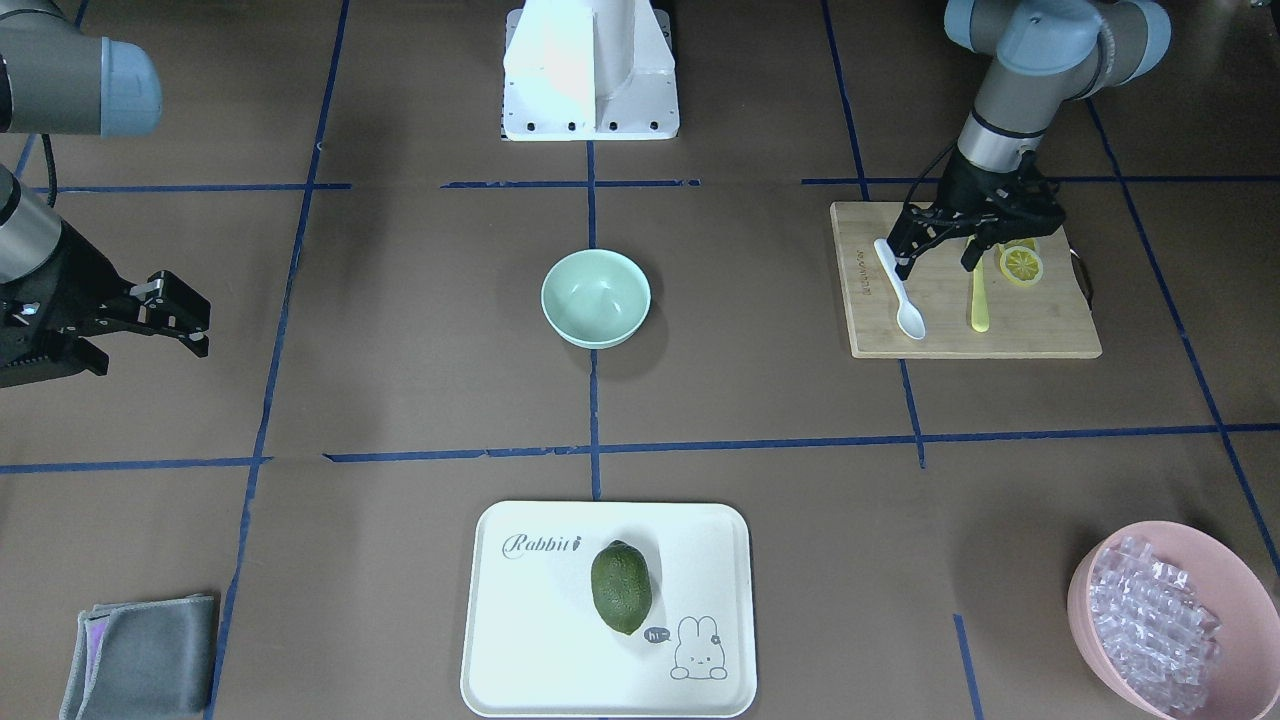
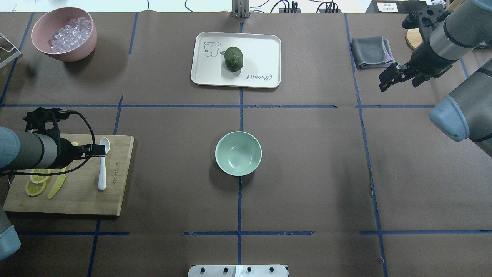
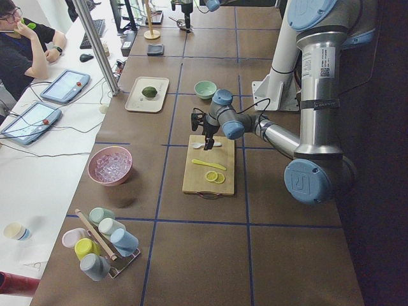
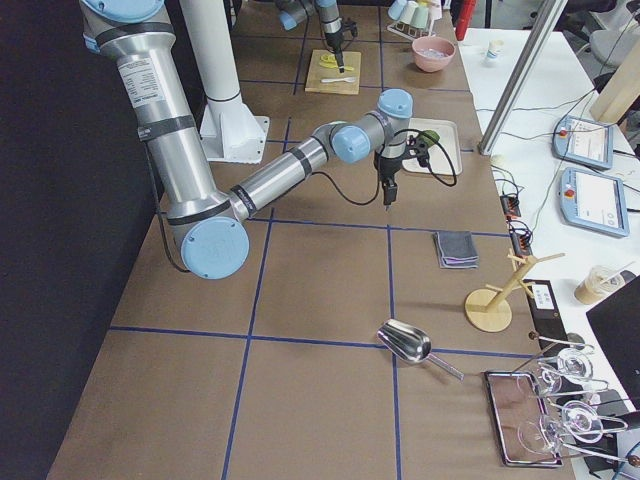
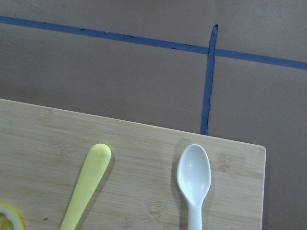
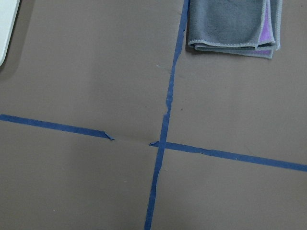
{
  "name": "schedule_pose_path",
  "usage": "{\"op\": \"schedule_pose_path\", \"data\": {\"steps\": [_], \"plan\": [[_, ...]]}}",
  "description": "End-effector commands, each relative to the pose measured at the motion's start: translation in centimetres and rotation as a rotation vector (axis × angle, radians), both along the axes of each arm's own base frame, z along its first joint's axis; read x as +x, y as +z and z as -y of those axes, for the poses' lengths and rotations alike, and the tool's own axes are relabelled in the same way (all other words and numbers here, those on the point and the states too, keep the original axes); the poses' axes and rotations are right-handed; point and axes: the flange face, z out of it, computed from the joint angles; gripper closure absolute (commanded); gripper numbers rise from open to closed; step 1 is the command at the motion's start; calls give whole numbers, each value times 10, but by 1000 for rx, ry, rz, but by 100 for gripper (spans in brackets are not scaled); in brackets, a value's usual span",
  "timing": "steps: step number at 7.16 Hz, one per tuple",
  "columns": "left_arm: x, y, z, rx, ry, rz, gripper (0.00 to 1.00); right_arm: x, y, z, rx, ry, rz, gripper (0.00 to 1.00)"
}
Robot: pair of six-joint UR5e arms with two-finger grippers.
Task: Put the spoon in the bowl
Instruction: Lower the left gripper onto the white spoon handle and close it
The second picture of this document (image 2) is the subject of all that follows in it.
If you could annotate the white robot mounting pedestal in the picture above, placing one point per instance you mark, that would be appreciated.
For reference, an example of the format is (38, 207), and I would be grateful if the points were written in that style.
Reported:
(267, 270)

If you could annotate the white rabbit tray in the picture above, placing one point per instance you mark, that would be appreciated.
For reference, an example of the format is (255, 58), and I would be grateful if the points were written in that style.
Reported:
(262, 60)

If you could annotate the lemon slice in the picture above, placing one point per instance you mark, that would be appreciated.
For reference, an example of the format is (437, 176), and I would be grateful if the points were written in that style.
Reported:
(40, 176)
(33, 189)

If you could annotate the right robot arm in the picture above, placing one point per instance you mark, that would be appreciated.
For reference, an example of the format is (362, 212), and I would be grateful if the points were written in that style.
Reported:
(448, 35)

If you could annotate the white plastic spoon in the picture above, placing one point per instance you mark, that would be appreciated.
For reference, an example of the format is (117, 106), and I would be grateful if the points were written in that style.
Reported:
(101, 186)

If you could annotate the green avocado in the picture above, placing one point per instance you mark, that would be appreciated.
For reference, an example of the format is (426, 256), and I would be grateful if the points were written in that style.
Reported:
(234, 59)

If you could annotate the lower lemon slice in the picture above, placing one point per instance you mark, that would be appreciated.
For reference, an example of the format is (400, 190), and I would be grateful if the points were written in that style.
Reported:
(33, 189)

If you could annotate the black power strip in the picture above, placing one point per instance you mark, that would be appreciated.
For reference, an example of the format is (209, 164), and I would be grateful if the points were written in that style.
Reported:
(308, 6)

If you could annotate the light green bowl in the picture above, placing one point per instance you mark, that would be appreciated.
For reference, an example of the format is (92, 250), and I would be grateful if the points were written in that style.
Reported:
(238, 153)

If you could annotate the grey folded cloth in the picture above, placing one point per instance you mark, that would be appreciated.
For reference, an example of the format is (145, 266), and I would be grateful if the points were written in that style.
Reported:
(372, 52)

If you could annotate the upper lemon slice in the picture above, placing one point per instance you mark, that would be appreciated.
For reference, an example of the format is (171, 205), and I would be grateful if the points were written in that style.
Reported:
(40, 176)

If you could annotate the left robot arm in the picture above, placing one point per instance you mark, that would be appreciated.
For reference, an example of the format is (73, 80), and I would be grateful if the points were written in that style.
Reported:
(17, 149)

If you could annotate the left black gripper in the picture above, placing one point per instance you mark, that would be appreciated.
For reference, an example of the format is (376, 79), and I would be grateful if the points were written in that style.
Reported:
(66, 149)

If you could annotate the aluminium frame post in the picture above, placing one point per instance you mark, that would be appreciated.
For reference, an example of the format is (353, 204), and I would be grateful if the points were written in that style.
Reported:
(240, 8)

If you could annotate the wooden cutting board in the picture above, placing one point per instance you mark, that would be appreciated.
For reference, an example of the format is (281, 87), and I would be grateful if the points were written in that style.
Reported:
(79, 193)

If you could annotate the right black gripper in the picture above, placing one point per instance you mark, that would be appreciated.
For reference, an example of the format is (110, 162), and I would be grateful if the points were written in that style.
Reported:
(421, 57)

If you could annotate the white wire cup rack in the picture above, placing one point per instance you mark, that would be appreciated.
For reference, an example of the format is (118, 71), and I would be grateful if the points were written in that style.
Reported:
(8, 51)

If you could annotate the pink bowl with ice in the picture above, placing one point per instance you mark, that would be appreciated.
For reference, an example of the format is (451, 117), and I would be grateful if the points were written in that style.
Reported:
(65, 34)

